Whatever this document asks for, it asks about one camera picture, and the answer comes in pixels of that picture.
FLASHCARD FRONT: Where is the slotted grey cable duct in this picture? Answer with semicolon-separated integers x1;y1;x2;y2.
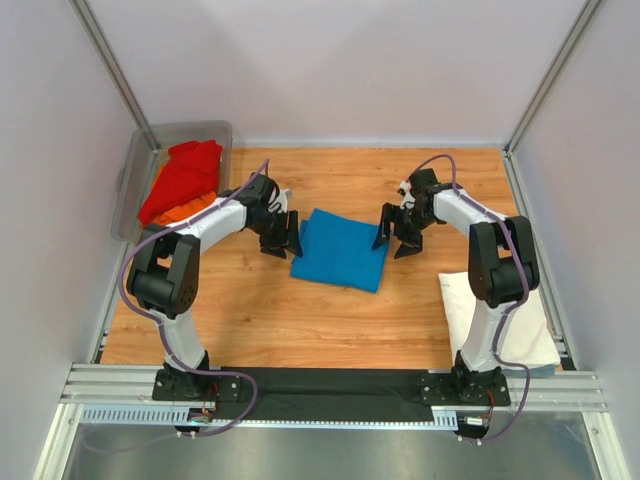
80;405;214;426

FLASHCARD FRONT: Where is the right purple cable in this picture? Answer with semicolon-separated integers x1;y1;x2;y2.
412;153;532;447

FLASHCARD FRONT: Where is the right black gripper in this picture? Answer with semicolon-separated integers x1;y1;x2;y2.
371;203;437;260

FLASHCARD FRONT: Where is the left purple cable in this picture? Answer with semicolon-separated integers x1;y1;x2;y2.
119;158;259;441

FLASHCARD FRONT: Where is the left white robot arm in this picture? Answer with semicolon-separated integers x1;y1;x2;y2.
119;172;303;401

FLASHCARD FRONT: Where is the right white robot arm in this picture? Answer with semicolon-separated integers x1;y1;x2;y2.
372;169;540;407

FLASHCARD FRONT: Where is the red t shirt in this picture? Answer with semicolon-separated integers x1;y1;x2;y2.
137;140;223;226

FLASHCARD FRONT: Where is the aluminium frame post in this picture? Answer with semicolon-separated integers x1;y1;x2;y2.
69;0;160;151
503;0;609;156

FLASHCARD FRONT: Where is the folded white t shirt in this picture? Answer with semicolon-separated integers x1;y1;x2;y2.
438;272;560;368

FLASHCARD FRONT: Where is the orange t shirt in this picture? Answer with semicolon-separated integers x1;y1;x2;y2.
149;191;217;226

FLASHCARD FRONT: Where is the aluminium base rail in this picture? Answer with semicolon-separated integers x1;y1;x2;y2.
60;362;166;405

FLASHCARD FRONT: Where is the left aluminium frame post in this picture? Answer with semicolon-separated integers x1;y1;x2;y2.
69;0;160;151

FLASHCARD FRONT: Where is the right aluminium frame post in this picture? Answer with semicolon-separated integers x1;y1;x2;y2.
503;0;609;156

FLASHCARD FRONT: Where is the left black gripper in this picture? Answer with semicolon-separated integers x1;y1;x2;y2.
248;209;303;260

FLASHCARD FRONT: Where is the folded light blue t shirt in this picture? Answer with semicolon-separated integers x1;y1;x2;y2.
530;364;560;378

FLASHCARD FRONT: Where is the purple cable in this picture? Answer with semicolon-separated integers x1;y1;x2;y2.
119;158;259;441
412;153;532;447

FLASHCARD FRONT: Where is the clear plastic bin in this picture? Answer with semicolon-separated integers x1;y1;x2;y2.
111;120;233;243

